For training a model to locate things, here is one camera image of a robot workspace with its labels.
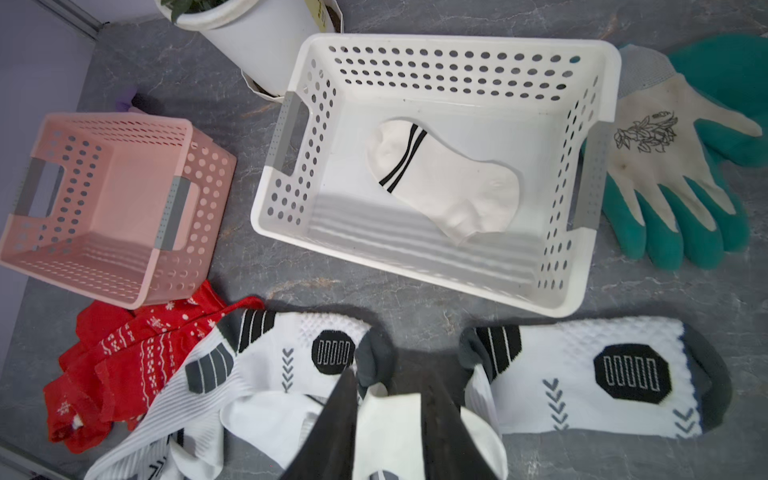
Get purple object behind basket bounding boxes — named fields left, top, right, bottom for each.
left=114, top=86, right=144, bottom=113

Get white perforated plastic basket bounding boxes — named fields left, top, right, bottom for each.
left=251, top=34, right=621, bottom=318

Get pink perforated plastic basket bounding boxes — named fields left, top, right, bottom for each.
left=1, top=113, right=237, bottom=310

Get white sock two black stripes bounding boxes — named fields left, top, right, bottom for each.
left=367, top=120, right=520, bottom=245

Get white striped ankle sock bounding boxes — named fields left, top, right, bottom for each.
left=221, top=385, right=508, bottom=479

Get red patterned sock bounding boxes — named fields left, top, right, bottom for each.
left=43, top=282, right=264, bottom=454

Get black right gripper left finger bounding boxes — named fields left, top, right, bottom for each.
left=281, top=368, right=358, bottom=480

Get white sport sock grey toe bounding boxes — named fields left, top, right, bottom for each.
left=86, top=309, right=394, bottom=479

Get green white garden glove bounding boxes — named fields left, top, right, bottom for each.
left=602, top=34, right=767, bottom=270

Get green potted plant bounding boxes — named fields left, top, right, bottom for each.
left=160, top=0, right=226, bottom=23

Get white sport sock grey heel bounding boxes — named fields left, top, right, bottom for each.
left=458, top=316, right=732, bottom=439

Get white pot saucer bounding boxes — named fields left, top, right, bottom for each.
left=241, top=71, right=284, bottom=104

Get white plant pot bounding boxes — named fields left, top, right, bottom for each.
left=156, top=0, right=344, bottom=97

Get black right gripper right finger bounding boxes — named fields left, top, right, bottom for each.
left=421, top=371, right=497, bottom=479

